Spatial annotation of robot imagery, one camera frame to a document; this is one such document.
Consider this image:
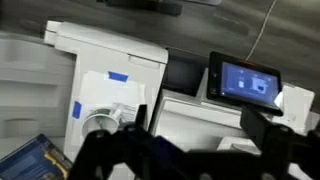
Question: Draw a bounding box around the white printed paper sheet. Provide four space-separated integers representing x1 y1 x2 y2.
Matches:
79 69 148 134

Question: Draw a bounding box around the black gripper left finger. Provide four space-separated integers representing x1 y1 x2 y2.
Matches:
66 103 189 180

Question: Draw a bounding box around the black copier touch screen panel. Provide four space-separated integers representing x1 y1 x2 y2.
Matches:
206 50 284 117

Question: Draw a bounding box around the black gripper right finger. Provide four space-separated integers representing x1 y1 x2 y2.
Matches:
239 103 320 180

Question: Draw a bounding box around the dark furniture base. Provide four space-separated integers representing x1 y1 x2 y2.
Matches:
96 0 223 17

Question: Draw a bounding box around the blue printed box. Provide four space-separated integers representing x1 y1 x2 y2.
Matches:
0 133 73 180

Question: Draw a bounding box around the blue tape strip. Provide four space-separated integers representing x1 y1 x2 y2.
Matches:
107 70 130 83
71 100 83 120

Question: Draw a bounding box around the white ceramic mug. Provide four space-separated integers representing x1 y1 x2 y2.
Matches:
81 108 122 138

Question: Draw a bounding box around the thin white cable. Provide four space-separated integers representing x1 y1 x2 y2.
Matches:
245 0 278 61

